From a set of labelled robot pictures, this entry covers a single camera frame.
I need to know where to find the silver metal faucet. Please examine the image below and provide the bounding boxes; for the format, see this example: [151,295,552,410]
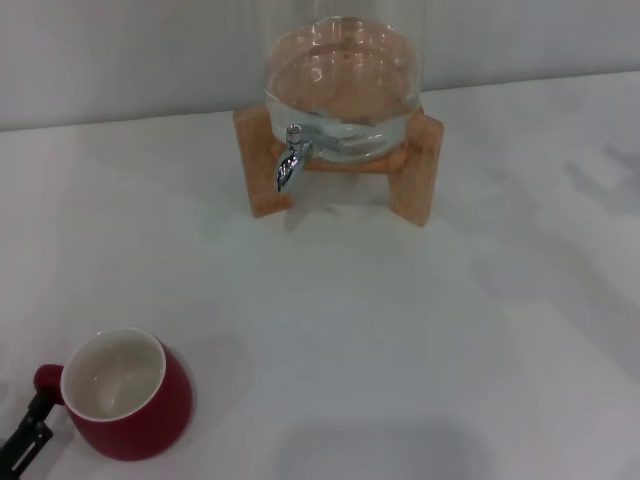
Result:
[273,123,346,194]

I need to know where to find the glass water dispenser jar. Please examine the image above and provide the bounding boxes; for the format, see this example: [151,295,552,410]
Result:
[259,0,426,164]

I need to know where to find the wooden dispenser stand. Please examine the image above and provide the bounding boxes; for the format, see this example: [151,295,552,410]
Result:
[232,102,445,229]

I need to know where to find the red ceramic cup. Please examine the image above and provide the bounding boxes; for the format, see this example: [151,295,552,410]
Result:
[33,327,195,461]

